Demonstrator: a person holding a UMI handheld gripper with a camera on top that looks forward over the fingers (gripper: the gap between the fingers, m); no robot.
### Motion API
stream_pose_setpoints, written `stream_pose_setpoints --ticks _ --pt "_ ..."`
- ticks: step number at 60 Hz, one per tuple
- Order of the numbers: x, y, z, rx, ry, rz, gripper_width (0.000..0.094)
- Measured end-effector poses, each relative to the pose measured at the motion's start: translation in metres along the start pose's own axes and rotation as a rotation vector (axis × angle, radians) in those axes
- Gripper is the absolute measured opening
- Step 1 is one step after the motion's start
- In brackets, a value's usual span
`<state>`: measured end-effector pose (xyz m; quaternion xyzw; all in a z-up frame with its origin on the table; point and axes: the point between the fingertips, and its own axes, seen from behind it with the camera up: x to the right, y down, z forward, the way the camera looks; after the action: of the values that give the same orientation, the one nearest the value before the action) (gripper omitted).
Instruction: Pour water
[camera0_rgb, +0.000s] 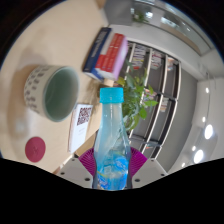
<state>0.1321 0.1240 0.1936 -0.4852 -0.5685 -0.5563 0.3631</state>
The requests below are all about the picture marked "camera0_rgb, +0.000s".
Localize clear bottle with blue cap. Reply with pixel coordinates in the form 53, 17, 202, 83
92, 87, 132, 192

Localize round ceiling lights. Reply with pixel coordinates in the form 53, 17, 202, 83
181, 86, 214, 168

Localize small leafy plant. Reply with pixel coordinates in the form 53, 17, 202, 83
131, 8, 149, 25

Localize green potted plant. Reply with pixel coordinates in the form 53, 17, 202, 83
101, 59, 159, 133

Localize thick dark blue book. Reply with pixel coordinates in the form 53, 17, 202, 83
82, 27, 113, 81

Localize pink-covered book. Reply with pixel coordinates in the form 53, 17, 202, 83
105, 41, 129, 82

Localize red book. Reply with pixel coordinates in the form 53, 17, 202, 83
94, 33, 125, 73

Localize flat round red coaster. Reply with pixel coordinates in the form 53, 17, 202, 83
24, 136, 47, 163

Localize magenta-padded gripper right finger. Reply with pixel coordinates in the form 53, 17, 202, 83
128, 146, 169, 190

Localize patterned grey-green mug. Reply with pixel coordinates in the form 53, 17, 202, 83
23, 64, 80, 123

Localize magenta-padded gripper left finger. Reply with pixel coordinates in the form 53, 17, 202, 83
55, 147, 98, 190

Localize grey shelf unit with books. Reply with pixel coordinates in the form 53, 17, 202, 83
124, 41, 183, 159

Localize white card with square code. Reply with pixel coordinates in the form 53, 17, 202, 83
68, 103, 94, 154

